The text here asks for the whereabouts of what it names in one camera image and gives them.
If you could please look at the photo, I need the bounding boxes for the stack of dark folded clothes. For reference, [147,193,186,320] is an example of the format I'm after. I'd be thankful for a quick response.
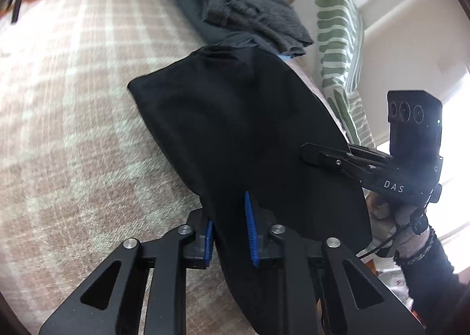
[174,0,313,57]

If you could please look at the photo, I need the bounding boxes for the beaded wrist bracelet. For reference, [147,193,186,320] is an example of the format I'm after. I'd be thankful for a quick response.
[394,226,438,266]

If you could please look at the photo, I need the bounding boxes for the green striped pillow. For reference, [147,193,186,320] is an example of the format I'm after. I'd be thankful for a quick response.
[313,0,375,149]

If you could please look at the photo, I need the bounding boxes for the checkered beige bed blanket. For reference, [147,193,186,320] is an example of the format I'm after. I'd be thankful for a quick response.
[0,0,266,332]

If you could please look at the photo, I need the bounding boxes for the black camera box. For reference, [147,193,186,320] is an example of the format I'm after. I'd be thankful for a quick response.
[387,90,443,162]

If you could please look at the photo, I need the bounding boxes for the right hand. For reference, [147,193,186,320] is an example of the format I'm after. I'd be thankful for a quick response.
[366,192,429,259]

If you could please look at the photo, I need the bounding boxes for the black pants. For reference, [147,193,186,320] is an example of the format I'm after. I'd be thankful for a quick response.
[128,46,371,334]

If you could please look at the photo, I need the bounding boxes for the right forearm black sleeve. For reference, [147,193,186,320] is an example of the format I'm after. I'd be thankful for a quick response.
[394,228,469,334]

